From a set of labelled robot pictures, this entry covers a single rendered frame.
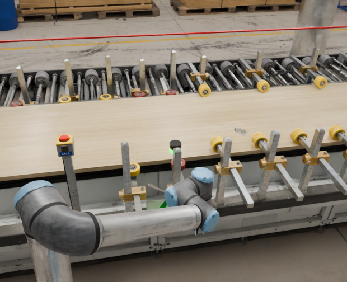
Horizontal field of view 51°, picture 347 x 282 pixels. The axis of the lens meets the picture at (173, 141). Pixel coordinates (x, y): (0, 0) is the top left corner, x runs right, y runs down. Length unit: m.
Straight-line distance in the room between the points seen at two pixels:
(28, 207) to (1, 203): 1.17
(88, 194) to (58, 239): 1.17
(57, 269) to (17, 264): 1.39
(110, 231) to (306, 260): 2.01
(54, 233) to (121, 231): 0.19
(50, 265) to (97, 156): 0.97
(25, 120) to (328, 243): 2.31
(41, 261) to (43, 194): 0.23
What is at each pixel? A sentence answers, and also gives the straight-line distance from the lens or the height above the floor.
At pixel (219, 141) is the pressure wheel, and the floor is 0.98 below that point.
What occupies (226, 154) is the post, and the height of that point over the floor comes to 1.05.
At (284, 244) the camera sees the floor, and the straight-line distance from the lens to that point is 2.88.
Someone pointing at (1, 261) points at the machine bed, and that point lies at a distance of 2.62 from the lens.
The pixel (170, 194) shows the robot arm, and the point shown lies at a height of 1.18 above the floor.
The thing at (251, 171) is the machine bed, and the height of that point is 0.72.
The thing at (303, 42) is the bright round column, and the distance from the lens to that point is 5.58.
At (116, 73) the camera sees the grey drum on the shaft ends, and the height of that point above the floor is 0.85.
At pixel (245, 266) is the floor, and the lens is 2.68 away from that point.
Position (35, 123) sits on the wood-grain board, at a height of 0.90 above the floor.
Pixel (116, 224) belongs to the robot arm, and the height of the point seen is 1.36.
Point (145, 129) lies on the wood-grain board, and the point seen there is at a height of 0.90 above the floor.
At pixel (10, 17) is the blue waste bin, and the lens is 7.10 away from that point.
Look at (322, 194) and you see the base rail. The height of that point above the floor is 0.70.
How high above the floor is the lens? 2.14
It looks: 35 degrees down
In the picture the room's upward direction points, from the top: 2 degrees clockwise
